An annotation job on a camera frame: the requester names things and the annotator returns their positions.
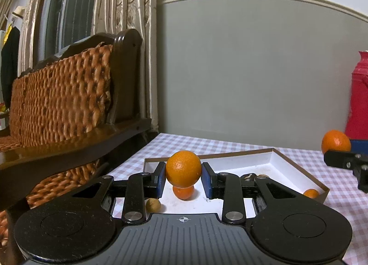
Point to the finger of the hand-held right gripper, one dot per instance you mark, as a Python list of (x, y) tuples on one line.
[(360, 146), (342, 160)]

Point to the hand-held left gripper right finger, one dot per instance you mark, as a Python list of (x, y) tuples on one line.
[(206, 181)]

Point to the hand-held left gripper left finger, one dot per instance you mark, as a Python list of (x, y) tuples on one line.
[(161, 181)]

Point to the large orange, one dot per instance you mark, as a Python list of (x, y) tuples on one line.
[(335, 141)]

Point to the white shallow cardboard box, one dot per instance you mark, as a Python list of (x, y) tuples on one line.
[(244, 161)]

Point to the brown walnut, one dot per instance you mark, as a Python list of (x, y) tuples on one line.
[(152, 205)]

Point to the pink checked tablecloth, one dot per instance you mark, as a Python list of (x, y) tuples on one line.
[(304, 154)]

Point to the dark round fruit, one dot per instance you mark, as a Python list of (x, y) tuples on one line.
[(247, 177)]

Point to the small orange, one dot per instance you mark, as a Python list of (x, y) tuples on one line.
[(311, 193)]

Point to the red thermos flask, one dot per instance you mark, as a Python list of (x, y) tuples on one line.
[(358, 95)]

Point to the brown nut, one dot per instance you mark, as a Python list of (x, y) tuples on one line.
[(263, 176)]

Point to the wicker wooden sofa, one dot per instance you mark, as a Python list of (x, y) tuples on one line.
[(57, 98)]

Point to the beige satin curtain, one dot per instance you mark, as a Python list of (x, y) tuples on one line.
[(129, 0), (33, 17)]

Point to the dark hanging garment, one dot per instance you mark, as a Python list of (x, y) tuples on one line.
[(10, 63)]

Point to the window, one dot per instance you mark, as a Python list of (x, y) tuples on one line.
[(72, 9)]

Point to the yellow hanging cloth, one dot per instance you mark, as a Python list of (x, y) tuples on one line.
[(8, 33)]

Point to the straw hat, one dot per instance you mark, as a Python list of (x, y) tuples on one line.
[(18, 11)]

